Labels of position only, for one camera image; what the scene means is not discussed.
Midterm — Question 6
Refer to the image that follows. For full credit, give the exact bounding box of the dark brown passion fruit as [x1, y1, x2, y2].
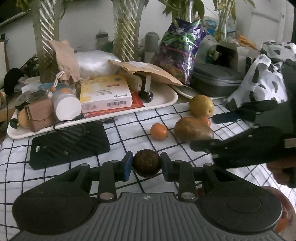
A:
[132, 149, 162, 178]

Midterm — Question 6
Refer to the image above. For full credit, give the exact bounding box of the brown mango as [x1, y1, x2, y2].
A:
[174, 117, 214, 142]

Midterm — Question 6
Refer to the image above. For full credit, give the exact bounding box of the right orange tangerine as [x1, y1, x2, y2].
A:
[199, 117, 211, 127]

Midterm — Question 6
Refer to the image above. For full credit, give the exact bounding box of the orange tangerine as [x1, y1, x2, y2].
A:
[199, 117, 211, 127]
[150, 123, 168, 141]

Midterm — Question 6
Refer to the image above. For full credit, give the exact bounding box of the cow print cloth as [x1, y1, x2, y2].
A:
[225, 41, 295, 110]

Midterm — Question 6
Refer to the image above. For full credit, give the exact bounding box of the checkered white tablecloth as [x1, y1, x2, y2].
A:
[0, 97, 296, 240]

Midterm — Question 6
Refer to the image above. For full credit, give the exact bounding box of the left orange tangerine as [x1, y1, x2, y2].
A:
[150, 123, 168, 141]

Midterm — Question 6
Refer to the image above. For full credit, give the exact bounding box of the black power bank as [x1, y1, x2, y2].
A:
[29, 121, 110, 170]

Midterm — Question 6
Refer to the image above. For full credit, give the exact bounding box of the yellow pear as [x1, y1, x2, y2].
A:
[189, 94, 215, 118]

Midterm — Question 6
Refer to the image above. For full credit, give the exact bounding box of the dark grey zip case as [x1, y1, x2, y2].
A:
[190, 63, 244, 97]

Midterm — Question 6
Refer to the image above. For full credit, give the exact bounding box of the white round bottle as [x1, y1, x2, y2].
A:
[51, 88, 82, 121]

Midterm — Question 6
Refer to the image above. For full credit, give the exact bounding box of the yellow white medicine box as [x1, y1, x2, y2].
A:
[80, 75, 132, 113]

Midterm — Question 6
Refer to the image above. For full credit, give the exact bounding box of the right bamboo glass vase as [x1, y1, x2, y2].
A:
[213, 9, 230, 44]

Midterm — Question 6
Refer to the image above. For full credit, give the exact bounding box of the purple snack bag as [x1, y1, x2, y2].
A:
[151, 18, 207, 85]

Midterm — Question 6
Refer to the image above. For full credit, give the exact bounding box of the brown leather pouch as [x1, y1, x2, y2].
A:
[24, 98, 56, 133]

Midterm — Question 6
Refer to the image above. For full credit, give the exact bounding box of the white tray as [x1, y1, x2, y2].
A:
[7, 82, 178, 140]

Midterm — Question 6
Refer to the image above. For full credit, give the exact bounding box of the floral white plate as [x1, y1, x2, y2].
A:
[262, 186, 295, 240]

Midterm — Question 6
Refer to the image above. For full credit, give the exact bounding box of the brown paper envelope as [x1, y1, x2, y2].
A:
[109, 60, 184, 86]

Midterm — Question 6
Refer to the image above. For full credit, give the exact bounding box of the clear plastic bag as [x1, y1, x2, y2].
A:
[75, 50, 120, 79]

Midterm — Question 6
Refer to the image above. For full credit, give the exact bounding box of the middle glass plant vase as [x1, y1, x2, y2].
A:
[112, 0, 144, 62]

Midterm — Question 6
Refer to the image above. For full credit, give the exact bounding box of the glass plant vase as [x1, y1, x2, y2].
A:
[112, 0, 144, 62]
[29, 0, 62, 83]

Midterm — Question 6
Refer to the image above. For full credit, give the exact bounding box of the left glass plant vase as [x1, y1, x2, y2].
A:
[29, 0, 62, 83]

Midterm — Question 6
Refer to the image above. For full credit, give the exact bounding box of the beige drawstring bag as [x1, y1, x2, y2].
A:
[47, 40, 81, 85]

